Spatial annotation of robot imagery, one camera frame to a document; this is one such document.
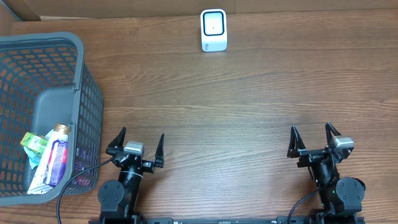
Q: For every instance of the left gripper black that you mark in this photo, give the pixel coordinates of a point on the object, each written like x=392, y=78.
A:
x=133, y=160

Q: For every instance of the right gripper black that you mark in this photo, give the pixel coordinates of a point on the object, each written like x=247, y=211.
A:
x=316, y=154

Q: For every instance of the purple red packet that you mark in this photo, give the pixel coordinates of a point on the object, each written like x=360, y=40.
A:
x=57, y=163

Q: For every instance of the white tube gold cap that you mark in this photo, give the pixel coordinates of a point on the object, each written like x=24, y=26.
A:
x=60, y=132

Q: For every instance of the green yellow drink carton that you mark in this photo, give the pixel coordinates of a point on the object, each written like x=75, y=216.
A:
x=34, y=143

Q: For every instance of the light blue plastic packet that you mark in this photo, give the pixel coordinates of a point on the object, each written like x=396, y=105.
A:
x=34, y=159

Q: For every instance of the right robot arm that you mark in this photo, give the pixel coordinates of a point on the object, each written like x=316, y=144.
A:
x=341, y=197

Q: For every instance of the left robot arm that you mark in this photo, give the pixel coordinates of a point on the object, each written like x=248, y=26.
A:
x=118, y=197

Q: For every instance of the white barcode scanner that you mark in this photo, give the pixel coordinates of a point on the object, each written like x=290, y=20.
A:
x=214, y=34

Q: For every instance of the grey plastic basket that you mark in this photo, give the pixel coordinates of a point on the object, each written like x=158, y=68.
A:
x=44, y=82

